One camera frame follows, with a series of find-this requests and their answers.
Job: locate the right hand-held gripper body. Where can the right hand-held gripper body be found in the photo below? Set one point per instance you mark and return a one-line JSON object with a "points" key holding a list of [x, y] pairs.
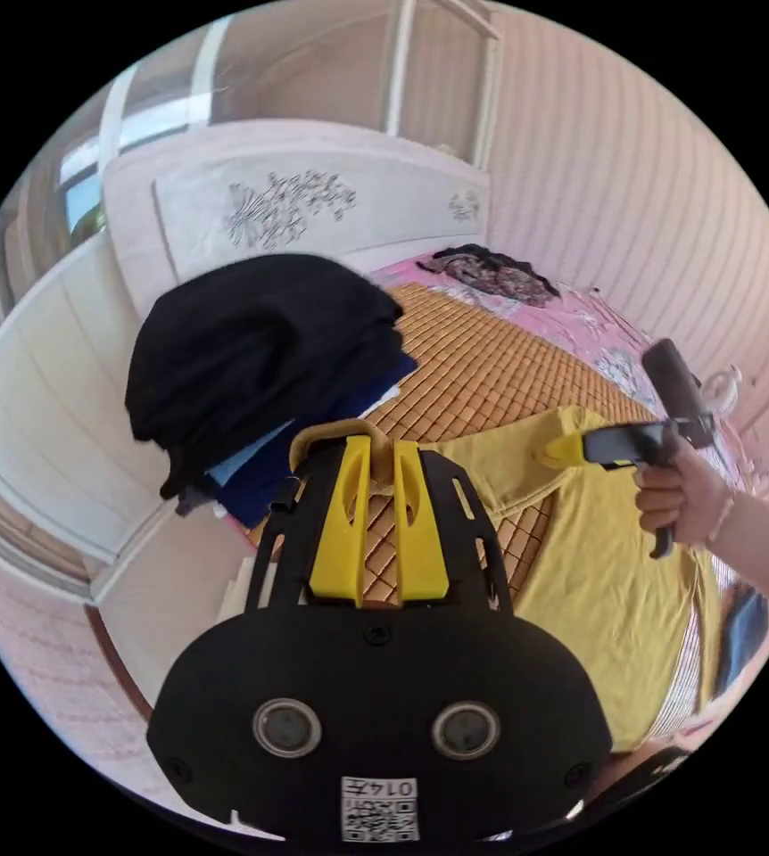
{"points": [[632, 443]]}

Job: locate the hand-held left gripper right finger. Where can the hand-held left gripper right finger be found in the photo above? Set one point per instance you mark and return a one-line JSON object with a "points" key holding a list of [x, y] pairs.
{"points": [[421, 548]]}

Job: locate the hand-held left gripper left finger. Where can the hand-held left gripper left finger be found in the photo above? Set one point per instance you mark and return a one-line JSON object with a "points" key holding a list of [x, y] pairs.
{"points": [[341, 535]]}

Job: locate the yellow long sleeve shirt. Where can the yellow long sleeve shirt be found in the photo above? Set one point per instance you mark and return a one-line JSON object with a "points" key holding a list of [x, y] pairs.
{"points": [[598, 575]]}

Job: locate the person's right hand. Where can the person's right hand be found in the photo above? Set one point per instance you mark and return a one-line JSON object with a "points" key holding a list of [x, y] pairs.
{"points": [[689, 498]]}

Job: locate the bed with woven mat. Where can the bed with woven mat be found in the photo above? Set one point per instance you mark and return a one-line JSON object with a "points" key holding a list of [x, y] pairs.
{"points": [[491, 361]]}

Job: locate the dark patterned garment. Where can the dark patterned garment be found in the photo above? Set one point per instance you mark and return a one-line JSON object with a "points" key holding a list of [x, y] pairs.
{"points": [[491, 274]]}

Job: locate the pile of clothes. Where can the pile of clothes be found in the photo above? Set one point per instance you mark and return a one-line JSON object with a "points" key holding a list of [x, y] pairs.
{"points": [[251, 361]]}

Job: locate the window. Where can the window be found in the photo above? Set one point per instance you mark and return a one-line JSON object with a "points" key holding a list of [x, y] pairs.
{"points": [[100, 174]]}

